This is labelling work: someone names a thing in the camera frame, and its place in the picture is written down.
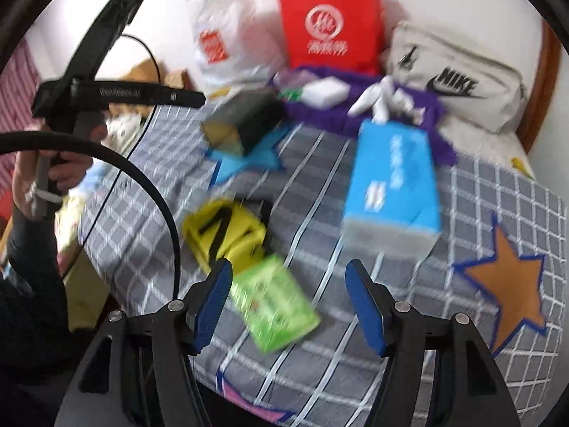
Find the white plastic bag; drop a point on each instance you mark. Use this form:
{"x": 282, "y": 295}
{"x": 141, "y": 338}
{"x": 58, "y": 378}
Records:
{"x": 222, "y": 18}

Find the cardboard box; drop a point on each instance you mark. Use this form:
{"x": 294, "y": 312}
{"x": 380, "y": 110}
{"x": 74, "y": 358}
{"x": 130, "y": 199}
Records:
{"x": 146, "y": 69}

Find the red striped cloth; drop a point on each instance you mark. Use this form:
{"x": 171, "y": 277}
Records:
{"x": 17, "y": 84}

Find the red paper bag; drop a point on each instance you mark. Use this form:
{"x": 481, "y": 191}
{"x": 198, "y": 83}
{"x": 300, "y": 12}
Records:
{"x": 329, "y": 4}

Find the green and white tissue pack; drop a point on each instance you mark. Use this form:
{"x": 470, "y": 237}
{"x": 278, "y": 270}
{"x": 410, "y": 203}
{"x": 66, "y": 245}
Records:
{"x": 326, "y": 91}

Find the person's left forearm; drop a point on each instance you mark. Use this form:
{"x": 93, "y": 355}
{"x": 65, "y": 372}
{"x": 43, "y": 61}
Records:
{"x": 31, "y": 253}

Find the grey waist bag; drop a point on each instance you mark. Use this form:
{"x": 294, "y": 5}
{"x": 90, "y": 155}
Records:
{"x": 426, "y": 53}

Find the brown wooden headboard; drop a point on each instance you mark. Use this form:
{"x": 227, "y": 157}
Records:
{"x": 549, "y": 84}

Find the purple towel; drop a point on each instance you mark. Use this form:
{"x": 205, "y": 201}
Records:
{"x": 338, "y": 115}

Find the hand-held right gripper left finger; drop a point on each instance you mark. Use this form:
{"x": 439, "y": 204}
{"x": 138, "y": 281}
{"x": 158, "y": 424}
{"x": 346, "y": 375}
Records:
{"x": 213, "y": 302}

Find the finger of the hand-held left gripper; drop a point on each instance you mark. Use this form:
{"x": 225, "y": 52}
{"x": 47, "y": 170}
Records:
{"x": 178, "y": 98}

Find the person's left hand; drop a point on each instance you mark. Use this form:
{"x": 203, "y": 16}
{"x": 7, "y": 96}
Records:
{"x": 75, "y": 164}

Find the white cotton socks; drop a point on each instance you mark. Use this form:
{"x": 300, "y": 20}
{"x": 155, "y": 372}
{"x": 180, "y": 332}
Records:
{"x": 369, "y": 98}

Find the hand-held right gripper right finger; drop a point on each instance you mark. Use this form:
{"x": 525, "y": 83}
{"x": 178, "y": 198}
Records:
{"x": 369, "y": 311}

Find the grey checked blanket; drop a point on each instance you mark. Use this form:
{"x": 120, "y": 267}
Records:
{"x": 311, "y": 364}

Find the blue tissue pack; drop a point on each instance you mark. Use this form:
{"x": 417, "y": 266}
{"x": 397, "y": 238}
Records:
{"x": 391, "y": 178}

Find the light green tissue pack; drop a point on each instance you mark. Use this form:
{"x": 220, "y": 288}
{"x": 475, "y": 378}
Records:
{"x": 275, "y": 307}

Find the white printed bed sheet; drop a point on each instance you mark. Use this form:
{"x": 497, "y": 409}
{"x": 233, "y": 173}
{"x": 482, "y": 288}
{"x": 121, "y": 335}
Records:
{"x": 484, "y": 142}

